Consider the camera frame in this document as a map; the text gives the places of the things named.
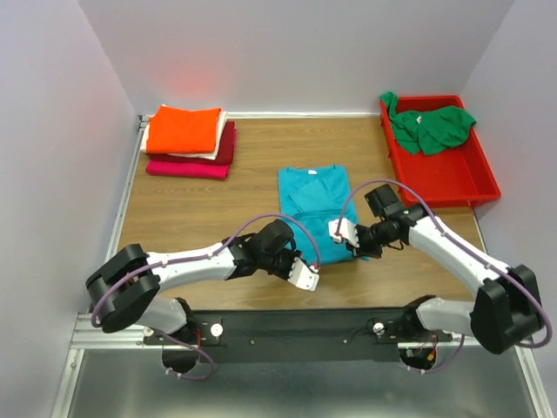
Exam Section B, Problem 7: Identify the teal blue t shirt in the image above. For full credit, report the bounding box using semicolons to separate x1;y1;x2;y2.
278;165;358;266

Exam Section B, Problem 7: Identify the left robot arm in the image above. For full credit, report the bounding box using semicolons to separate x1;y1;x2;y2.
86;219;319;344

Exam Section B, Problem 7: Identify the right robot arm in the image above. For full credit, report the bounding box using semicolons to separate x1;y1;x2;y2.
328;180;553;354

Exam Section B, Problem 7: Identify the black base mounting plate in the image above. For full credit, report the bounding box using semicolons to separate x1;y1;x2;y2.
143;309;453;365

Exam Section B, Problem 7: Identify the folded dark red t shirt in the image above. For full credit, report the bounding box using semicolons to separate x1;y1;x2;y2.
147;121;237;165

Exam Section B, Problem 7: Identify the green t shirt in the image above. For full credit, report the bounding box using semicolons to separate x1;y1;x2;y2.
379;91;476;156

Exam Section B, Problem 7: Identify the folded white t shirt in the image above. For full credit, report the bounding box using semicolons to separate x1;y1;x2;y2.
141;104;228;162

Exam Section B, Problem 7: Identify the folded orange t shirt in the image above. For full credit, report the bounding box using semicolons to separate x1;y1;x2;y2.
145;104;222;156

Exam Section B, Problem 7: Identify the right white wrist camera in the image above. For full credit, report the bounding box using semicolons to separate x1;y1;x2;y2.
328;218;359;248

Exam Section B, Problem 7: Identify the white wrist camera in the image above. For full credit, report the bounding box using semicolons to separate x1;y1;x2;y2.
328;218;359;248
287;257;319;292

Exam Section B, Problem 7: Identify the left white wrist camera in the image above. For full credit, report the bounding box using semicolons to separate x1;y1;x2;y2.
287;257;319;292

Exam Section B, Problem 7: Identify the aluminium frame rail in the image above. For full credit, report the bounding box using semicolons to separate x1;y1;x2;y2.
71;311;534;349

